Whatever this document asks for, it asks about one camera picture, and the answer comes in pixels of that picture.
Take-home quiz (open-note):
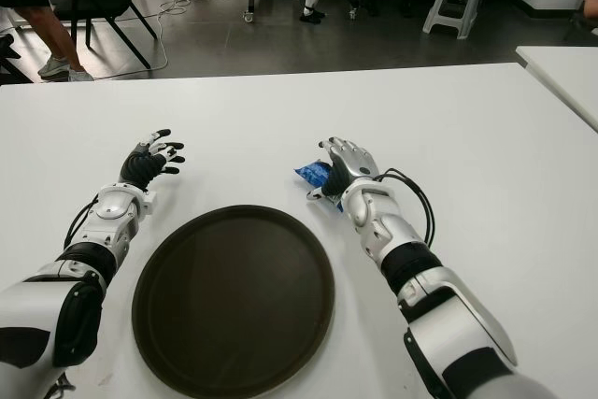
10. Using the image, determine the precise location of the black chair frame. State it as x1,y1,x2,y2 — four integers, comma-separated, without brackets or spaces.
0,34,24,82

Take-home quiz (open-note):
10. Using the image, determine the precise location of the white side table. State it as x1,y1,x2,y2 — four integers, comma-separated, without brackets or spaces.
515,45,598,133

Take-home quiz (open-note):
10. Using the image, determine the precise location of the blue Oreo cookie package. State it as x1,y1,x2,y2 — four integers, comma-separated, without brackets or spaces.
292,160,347,213

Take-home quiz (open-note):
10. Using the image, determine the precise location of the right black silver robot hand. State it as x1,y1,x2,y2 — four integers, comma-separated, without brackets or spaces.
306,135,380,202

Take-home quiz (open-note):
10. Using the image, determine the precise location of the black forearm cable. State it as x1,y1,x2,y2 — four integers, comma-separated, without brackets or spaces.
64,197,98,249
373,167,435,247

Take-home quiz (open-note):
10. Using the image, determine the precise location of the black chair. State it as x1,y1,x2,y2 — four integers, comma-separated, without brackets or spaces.
44,0,159,69

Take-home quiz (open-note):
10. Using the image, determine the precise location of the black right forearm cable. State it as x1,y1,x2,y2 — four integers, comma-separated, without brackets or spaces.
373,167,435,247

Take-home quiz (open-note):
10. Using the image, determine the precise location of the person in black shorts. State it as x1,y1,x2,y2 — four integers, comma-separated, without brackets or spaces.
0,0,94,82

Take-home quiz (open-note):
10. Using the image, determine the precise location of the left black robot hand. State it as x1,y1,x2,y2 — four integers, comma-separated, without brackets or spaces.
119,129,187,192

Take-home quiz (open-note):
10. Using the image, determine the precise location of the black left forearm cable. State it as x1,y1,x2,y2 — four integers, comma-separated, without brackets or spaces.
64,197,98,249

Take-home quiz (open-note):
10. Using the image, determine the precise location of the black left elbow cable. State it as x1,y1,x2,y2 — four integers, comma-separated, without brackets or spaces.
44,368,78,399

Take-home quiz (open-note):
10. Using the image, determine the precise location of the round dark brown tray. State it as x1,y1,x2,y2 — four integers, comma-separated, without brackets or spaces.
131,204,336,399

